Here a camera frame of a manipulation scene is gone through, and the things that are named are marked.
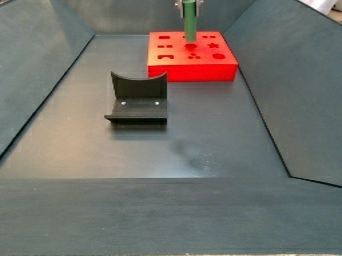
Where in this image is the black curved holder stand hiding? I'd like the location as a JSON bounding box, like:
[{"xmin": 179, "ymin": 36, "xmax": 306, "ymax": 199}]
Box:
[{"xmin": 105, "ymin": 73, "xmax": 169, "ymax": 126}]

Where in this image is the green cylinder peg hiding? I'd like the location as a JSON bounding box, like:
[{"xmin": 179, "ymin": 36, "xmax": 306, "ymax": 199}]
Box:
[{"xmin": 183, "ymin": 0, "xmax": 197, "ymax": 42}]

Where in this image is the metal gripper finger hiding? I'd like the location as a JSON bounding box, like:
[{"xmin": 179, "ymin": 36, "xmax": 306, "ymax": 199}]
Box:
[
  {"xmin": 197, "ymin": 0, "xmax": 205, "ymax": 8},
  {"xmin": 175, "ymin": 0, "xmax": 185, "ymax": 19}
]

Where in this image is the red shape sorter block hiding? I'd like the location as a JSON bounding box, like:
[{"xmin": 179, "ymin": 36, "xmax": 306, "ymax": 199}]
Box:
[{"xmin": 147, "ymin": 31, "xmax": 238, "ymax": 82}]

